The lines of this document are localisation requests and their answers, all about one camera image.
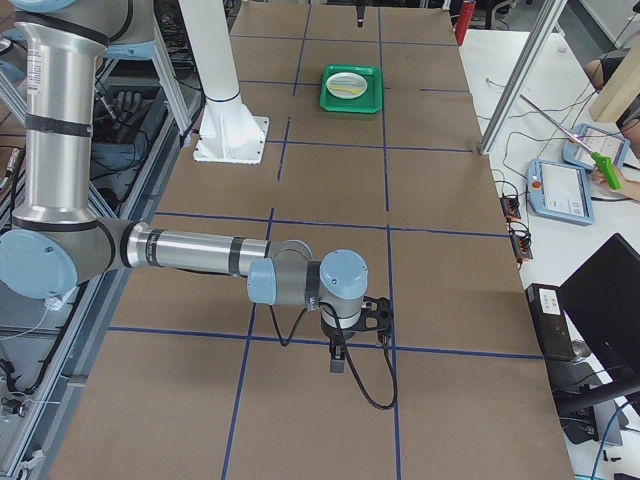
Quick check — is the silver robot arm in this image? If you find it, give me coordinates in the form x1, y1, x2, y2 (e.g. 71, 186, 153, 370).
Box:
1, 1, 380, 373

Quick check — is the person in black shirt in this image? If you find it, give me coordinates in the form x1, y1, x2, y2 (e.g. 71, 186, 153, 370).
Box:
583, 49, 639, 202

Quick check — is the yellow plastic spoon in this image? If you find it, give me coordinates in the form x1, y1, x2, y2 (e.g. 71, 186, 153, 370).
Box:
327, 85, 364, 98

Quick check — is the black laptop monitor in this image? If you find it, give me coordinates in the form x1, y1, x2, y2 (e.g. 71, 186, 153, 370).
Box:
559, 233, 639, 379

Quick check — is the green handled reacher grabber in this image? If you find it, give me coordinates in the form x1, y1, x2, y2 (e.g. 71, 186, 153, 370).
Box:
519, 93, 622, 190

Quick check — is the green plastic tray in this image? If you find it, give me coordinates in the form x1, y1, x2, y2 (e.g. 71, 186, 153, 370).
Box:
319, 64, 383, 114

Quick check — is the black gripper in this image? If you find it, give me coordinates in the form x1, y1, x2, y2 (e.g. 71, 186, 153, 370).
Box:
320, 302, 360, 374

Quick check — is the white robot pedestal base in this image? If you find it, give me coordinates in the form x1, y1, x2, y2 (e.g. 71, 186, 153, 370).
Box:
179, 0, 269, 165

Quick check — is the white round plate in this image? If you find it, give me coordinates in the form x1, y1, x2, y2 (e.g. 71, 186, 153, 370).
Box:
325, 72, 368, 100

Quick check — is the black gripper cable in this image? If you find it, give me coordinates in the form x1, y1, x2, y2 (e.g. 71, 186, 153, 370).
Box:
267, 299, 399, 411

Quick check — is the near blue teach pendant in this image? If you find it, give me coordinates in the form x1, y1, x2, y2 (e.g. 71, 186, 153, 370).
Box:
526, 159, 595, 225

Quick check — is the blue teach pendant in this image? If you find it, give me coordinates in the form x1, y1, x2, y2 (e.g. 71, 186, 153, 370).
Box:
526, 159, 595, 225
562, 123, 630, 173

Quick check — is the black box device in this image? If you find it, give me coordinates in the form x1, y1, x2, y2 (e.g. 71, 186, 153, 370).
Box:
525, 283, 576, 362

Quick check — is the far blue teach pendant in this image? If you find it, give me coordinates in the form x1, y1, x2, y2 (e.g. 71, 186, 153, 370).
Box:
562, 123, 630, 173

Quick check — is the red cylinder roll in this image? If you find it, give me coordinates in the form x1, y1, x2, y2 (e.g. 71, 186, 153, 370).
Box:
454, 0, 476, 46

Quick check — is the orange black connector block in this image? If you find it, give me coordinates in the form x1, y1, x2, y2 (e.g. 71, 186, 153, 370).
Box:
500, 195, 521, 221

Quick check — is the pale green plastic fork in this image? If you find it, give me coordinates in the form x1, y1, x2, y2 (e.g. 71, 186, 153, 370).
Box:
328, 74, 363, 88

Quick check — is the aluminium frame post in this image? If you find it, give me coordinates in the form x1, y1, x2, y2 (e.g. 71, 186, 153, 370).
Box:
479, 0, 567, 155

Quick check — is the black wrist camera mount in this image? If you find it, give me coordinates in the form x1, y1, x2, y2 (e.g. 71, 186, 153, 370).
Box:
360, 296, 394, 346

